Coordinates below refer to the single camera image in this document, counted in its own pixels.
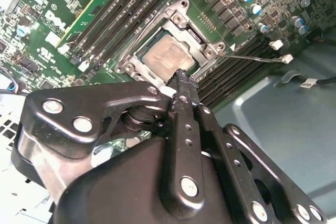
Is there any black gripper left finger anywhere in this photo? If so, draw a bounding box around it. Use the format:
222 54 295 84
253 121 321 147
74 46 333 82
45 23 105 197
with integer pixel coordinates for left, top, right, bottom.
10 69 206 217

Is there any silver-topped CPU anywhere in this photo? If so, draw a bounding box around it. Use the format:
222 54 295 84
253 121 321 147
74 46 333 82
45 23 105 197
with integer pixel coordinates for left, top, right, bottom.
138 30 196 84

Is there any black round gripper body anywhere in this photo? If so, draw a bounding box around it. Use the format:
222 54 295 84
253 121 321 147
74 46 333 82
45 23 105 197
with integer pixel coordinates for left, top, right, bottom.
54 107 246 224

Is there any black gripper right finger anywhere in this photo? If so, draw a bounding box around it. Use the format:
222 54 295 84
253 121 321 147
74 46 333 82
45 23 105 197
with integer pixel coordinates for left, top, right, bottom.
185 73 328 224

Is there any metal socket cover frame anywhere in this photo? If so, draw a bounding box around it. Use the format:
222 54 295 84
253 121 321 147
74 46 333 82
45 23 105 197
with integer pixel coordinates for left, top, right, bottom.
131 19 212 89

